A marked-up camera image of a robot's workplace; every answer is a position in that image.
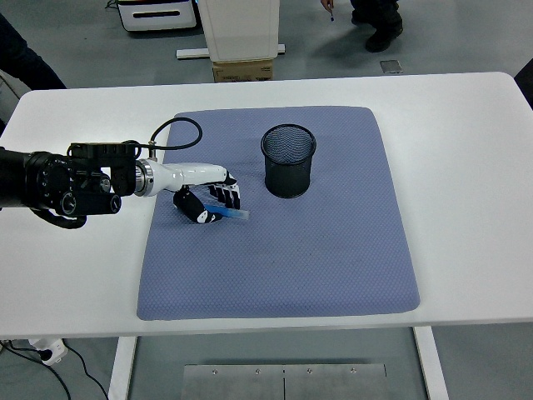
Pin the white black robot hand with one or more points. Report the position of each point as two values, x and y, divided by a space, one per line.
187 175

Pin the blue marker with clear cap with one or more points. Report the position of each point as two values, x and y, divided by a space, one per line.
233 213

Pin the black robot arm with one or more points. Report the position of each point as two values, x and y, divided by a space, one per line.
41 179

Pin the black mesh pen holder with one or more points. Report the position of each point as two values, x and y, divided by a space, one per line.
289 179

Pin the brown cardboard box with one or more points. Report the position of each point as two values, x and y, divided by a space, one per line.
241 71

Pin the blue-grey textured mat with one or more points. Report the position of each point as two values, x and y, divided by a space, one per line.
270 258

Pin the white box-shaped appliance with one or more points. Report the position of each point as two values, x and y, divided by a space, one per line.
158 23

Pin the person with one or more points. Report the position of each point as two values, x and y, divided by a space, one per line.
25 62
381 39

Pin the white table leg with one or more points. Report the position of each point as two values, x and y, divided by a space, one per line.
431 366
121 371

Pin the grey metal plate with screws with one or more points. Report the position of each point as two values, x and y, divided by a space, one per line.
233 385

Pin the white power strip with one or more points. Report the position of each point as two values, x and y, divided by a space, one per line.
50 348

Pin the metal floor socket plate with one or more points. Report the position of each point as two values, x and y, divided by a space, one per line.
391 67

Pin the white pedestal cabinet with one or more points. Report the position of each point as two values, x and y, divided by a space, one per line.
241 29

